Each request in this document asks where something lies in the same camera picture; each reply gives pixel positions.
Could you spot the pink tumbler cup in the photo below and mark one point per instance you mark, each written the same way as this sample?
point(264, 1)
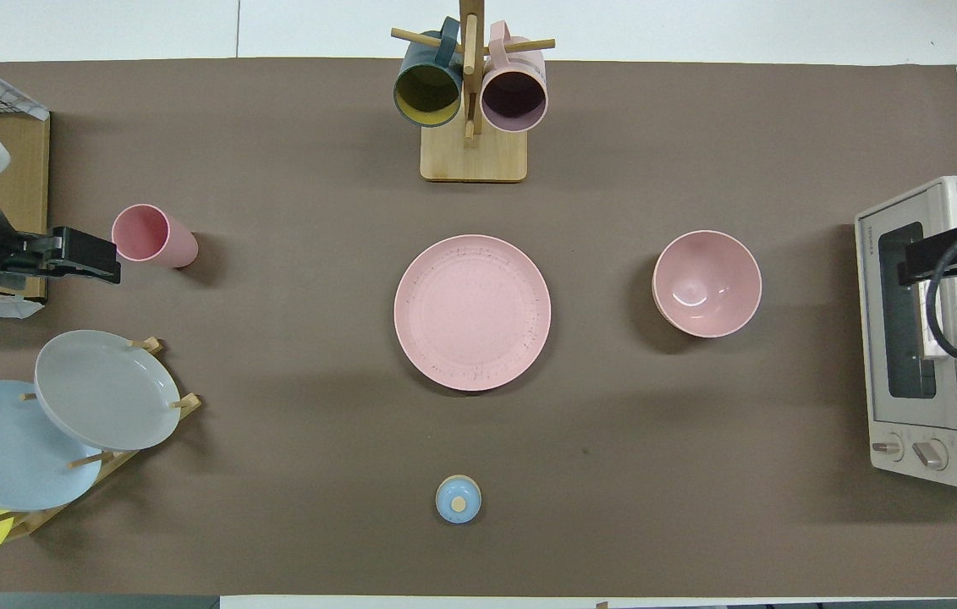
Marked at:
point(158, 237)

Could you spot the pink bowl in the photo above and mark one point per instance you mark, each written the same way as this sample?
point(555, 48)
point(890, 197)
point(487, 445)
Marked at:
point(706, 283)

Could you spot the wooden plate rack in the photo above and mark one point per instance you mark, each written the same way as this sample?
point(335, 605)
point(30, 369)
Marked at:
point(152, 344)

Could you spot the grey plate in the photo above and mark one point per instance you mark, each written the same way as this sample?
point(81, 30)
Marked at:
point(106, 389)

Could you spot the brown table mat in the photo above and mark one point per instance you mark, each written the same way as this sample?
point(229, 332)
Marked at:
point(698, 465)

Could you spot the teal mug yellow inside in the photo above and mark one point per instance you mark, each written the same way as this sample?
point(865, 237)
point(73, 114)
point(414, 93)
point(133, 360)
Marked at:
point(427, 89)

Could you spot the speckled pink plate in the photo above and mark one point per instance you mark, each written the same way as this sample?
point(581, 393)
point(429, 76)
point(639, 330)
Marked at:
point(472, 313)

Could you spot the wooden mug tree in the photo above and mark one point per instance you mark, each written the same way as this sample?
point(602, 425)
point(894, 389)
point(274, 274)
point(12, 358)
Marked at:
point(474, 156)

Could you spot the pink mug purple inside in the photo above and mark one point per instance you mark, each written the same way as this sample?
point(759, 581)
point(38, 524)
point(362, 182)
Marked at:
point(514, 95)

